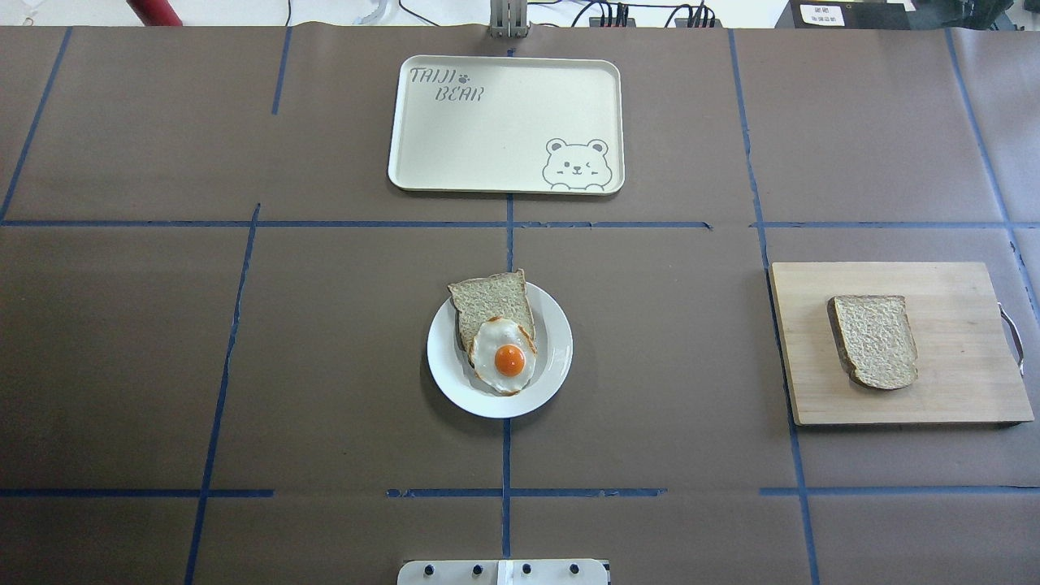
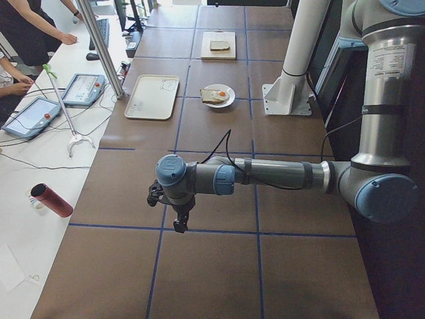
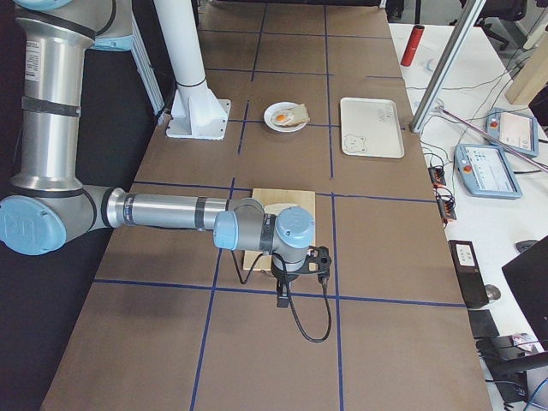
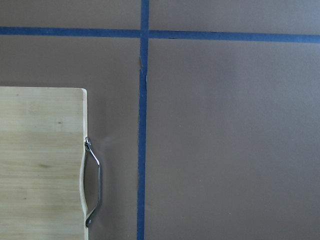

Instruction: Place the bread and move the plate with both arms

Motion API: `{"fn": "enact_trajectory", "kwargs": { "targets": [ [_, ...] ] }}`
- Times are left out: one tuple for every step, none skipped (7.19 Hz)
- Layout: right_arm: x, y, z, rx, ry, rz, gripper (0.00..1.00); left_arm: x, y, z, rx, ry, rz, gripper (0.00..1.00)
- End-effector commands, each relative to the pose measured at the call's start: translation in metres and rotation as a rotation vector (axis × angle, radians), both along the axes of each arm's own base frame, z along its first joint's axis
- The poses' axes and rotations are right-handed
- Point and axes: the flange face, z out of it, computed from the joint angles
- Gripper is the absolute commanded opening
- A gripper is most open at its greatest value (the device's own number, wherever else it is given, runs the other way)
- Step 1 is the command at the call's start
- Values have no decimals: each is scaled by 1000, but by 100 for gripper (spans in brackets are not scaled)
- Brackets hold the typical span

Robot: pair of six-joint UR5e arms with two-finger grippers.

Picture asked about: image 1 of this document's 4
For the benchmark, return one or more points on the white round plate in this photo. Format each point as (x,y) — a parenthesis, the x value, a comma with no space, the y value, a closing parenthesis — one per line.
(454,376)

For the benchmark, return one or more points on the fried egg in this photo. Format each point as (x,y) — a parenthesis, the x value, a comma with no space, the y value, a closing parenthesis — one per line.
(503,355)

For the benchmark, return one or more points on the brown bread slice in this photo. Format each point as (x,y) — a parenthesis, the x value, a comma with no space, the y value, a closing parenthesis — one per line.
(874,340)

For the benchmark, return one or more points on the cream bear serving tray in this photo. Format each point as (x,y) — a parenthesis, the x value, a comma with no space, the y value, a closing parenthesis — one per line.
(508,125)

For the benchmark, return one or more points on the black box with label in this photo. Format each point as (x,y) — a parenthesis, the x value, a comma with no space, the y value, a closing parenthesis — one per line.
(856,15)

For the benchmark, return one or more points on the wooden cutting board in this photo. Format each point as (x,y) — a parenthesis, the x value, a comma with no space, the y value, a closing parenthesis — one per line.
(966,370)

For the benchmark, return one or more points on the red cylinder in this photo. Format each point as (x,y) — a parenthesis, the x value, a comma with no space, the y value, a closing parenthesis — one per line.
(155,13)

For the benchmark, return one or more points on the aluminium frame post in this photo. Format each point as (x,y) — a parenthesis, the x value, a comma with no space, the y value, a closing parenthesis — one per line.
(509,18)

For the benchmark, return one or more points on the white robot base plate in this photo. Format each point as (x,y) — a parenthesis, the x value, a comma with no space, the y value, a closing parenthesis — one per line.
(506,571)

